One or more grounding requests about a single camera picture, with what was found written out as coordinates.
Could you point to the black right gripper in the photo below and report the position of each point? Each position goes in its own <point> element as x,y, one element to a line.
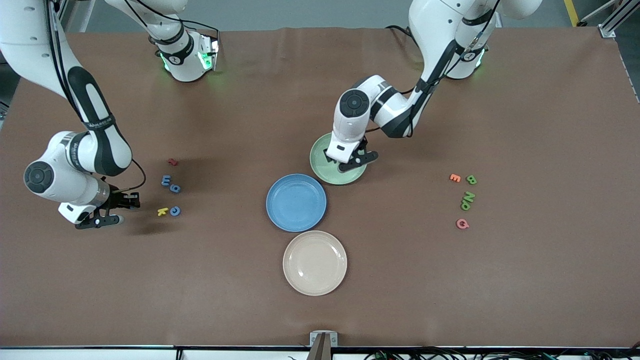
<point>119,199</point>

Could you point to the blue foam letter m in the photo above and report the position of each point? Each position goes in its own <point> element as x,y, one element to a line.
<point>166,180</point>

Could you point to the blue foam letter e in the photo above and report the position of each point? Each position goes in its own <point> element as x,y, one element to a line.
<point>174,210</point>

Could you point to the blue foam letter g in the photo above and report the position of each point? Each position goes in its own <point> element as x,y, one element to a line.
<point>174,188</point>

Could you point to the green foam letter B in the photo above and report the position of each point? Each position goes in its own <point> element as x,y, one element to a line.
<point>471,179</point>

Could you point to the green foam letter N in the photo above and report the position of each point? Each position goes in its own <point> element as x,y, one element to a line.
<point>468,196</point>

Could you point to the green foam letter P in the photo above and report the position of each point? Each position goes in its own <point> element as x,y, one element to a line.
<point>465,205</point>

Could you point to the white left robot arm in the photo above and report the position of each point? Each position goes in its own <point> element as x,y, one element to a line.
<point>440,30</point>

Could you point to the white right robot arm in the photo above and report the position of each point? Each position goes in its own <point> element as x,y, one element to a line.
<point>60,182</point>

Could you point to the green plate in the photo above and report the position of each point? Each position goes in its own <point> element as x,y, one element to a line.
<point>320,160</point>

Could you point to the yellow foam letter k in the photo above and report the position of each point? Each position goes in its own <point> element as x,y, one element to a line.
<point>162,211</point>

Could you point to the blue plate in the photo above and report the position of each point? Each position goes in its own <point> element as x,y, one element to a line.
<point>296,202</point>

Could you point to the orange foam letter E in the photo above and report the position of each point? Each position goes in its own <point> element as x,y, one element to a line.
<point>455,177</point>

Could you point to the beige plate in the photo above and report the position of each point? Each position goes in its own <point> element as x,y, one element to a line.
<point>315,262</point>

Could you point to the pink foam letter Q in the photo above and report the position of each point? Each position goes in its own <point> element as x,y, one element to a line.
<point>457,224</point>

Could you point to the white table edge board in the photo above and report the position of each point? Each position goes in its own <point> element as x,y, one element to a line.
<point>240,356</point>
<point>75,355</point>

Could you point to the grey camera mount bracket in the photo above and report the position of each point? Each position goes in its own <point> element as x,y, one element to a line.
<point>323,345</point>

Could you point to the aluminium frame profile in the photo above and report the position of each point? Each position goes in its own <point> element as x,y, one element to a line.
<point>612,22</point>

